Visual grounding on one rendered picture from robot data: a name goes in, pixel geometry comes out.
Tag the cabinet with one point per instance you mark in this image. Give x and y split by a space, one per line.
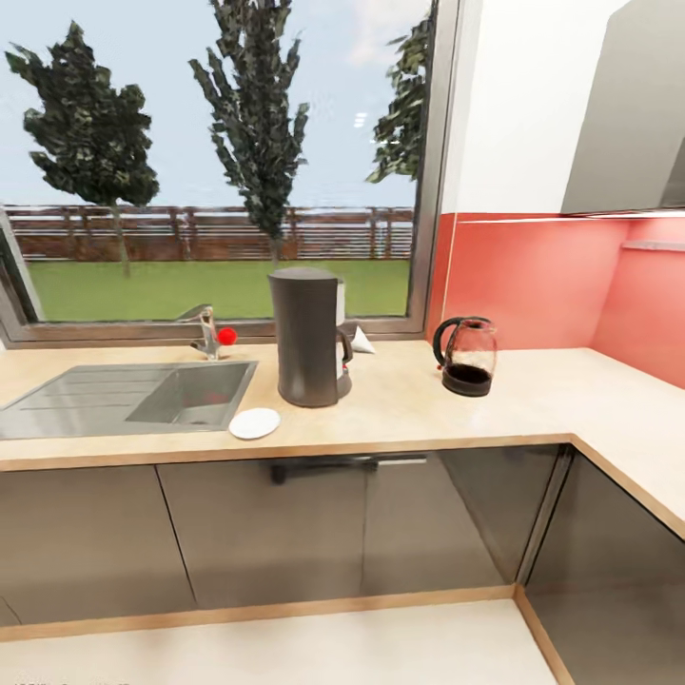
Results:
631 147
606 579
98 542

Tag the paper coffee filter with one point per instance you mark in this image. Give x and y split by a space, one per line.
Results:
362 344

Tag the saucer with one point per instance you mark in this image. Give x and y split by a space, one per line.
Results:
254 423

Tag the electric kettle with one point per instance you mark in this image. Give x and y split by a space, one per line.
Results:
469 361

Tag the countertop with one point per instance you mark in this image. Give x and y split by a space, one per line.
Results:
630 424
396 403

